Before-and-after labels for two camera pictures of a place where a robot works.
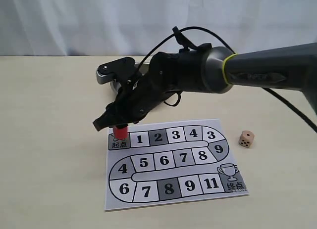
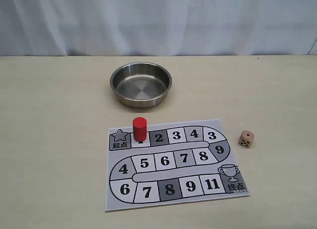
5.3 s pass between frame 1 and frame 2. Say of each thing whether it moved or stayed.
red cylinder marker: moved
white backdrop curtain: stayed
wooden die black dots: stayed
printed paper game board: stayed
